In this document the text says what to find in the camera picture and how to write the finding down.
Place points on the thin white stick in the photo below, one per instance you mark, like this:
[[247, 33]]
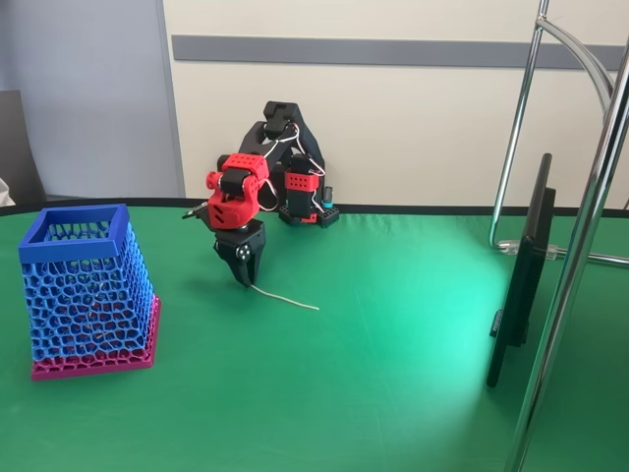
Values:
[[280, 298]]

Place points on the clear plastic clip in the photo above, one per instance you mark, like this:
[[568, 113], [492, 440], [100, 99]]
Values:
[[508, 247]]

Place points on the blue and pink mesh basket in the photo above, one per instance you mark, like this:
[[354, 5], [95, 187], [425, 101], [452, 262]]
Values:
[[74, 246]]

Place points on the black monitor screen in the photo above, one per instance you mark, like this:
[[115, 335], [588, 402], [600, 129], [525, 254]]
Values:
[[521, 285]]

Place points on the chrome tube stand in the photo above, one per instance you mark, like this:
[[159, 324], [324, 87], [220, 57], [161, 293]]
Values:
[[551, 344]]

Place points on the grey door panel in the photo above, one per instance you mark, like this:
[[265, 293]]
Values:
[[88, 74]]

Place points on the white cloth item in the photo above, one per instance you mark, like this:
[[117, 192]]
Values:
[[5, 194]]

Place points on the grey wall rail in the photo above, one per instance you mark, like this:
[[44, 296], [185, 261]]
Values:
[[344, 51]]

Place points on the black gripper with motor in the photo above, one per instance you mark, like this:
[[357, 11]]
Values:
[[239, 244]]

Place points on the dark brown chair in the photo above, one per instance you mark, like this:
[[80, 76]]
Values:
[[19, 147]]

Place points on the green cloth with black border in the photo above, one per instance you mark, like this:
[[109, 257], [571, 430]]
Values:
[[319, 369]]

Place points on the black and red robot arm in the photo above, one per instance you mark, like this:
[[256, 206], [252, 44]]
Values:
[[241, 167]]

